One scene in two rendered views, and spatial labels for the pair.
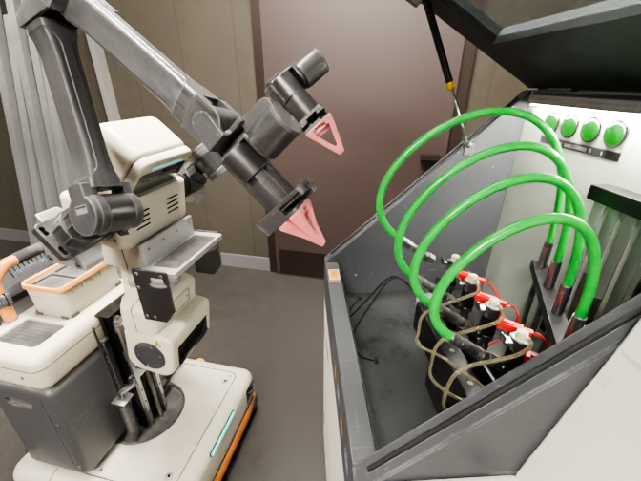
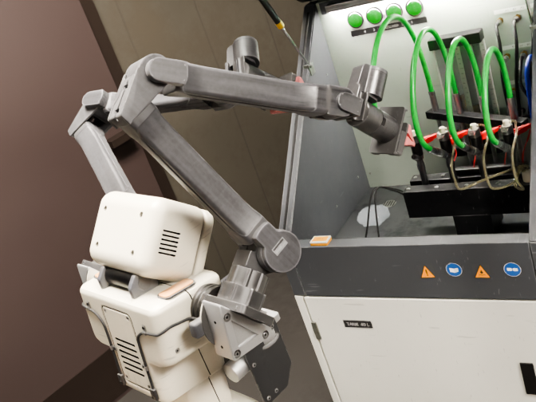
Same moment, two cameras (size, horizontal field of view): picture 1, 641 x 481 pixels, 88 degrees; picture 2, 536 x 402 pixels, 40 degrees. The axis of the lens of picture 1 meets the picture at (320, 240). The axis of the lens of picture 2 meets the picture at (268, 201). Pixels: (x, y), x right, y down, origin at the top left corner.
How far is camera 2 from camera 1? 141 cm
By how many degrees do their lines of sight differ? 46
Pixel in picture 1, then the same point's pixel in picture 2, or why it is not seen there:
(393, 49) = not seen: outside the picture
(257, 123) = (371, 81)
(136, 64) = (266, 92)
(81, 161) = (242, 210)
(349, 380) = (461, 239)
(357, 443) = (514, 239)
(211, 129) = (354, 100)
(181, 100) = (321, 96)
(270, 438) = not seen: outside the picture
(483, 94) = (123, 34)
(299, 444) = not seen: outside the picture
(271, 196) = (393, 124)
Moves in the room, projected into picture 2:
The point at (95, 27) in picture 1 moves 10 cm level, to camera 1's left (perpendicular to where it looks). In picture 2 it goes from (214, 83) to (182, 107)
